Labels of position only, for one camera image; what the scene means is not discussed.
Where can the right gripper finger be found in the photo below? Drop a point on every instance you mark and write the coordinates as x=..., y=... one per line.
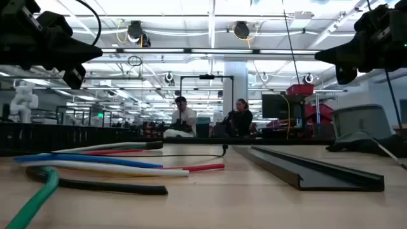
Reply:
x=346, y=63
x=349, y=46

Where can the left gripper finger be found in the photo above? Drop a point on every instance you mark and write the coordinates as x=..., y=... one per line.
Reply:
x=70, y=62
x=63, y=41

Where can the black duct cover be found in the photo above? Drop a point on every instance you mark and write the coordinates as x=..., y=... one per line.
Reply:
x=318, y=178

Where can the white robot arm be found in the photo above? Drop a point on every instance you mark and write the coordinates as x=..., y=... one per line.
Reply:
x=23, y=101

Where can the small red bin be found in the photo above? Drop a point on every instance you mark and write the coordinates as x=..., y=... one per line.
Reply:
x=300, y=90

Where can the large red bin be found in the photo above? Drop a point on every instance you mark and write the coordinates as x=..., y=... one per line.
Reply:
x=321, y=113

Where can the grey office chair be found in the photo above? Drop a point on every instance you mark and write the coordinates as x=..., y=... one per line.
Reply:
x=359, y=121

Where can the large black ceiling reel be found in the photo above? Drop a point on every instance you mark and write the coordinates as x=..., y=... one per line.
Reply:
x=135, y=30
x=241, y=30

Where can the black monitor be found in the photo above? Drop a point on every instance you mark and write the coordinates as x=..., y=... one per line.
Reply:
x=276, y=106

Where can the black grey work glove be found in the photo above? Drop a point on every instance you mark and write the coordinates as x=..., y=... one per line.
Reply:
x=359, y=148

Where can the person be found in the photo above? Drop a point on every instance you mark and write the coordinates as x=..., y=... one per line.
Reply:
x=187, y=117
x=243, y=122

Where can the white cloth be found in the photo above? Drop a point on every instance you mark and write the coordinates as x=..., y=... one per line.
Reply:
x=175, y=133

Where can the long ceiling light bar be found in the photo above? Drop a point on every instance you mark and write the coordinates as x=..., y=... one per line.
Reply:
x=219, y=51

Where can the teal bin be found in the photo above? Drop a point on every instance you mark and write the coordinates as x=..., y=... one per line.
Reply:
x=203, y=127

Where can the black aluminium table frame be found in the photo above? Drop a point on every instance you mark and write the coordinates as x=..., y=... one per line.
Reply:
x=270, y=141

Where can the black gantry frame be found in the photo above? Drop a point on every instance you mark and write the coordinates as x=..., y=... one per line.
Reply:
x=206, y=76

